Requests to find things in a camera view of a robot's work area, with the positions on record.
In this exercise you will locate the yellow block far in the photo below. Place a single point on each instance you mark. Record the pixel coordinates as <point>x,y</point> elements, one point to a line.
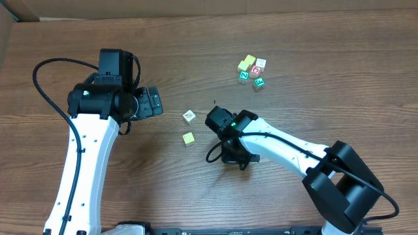
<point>250,59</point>

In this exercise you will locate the yellow lone block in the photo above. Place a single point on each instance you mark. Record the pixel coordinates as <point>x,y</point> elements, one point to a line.
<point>188,139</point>

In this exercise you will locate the yellow block near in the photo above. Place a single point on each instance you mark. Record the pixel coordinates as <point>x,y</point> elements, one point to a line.
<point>244,66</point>

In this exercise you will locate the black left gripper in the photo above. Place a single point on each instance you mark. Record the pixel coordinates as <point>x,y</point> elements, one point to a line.
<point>151,102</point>

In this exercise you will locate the red letter block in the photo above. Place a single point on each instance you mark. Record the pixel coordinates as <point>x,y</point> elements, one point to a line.
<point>254,72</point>

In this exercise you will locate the white leaf picture block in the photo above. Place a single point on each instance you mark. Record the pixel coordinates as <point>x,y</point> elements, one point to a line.
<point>189,117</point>

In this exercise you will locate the green E letter block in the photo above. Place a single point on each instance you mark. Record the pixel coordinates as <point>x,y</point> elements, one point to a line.
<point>258,84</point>

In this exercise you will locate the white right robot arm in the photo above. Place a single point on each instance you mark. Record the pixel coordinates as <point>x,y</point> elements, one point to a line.
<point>341,186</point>

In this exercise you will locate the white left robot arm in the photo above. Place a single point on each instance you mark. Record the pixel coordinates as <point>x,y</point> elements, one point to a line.
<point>97,108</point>

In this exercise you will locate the green Z letter block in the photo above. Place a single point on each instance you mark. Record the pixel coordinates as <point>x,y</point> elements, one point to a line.
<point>243,77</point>

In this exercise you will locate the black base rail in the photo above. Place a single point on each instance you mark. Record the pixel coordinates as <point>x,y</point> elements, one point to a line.
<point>140,228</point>

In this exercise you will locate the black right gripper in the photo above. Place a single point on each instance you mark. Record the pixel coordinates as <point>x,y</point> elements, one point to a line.
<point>238,157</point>

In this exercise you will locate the plain white wooden block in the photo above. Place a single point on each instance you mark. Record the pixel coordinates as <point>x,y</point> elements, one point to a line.
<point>261,63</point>

